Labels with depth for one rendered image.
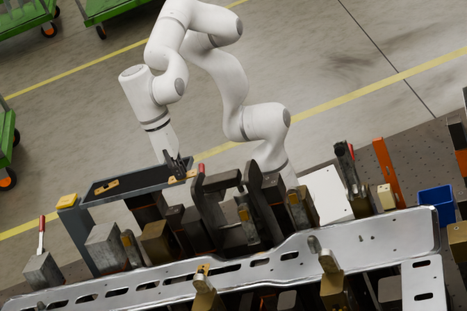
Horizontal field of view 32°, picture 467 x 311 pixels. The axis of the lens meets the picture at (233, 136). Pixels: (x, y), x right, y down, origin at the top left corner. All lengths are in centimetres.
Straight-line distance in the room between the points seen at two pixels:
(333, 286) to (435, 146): 118
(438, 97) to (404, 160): 188
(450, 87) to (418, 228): 286
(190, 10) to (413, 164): 108
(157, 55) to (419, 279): 89
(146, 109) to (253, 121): 64
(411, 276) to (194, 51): 98
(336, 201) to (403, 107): 211
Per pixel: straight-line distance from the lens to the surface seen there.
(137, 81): 212
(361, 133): 482
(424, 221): 222
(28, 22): 942
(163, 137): 218
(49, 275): 272
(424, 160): 305
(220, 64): 258
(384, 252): 216
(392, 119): 486
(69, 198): 276
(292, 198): 234
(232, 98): 264
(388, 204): 229
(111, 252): 254
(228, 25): 247
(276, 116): 269
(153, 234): 248
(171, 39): 228
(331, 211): 286
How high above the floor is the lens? 228
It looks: 25 degrees down
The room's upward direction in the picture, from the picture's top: 24 degrees counter-clockwise
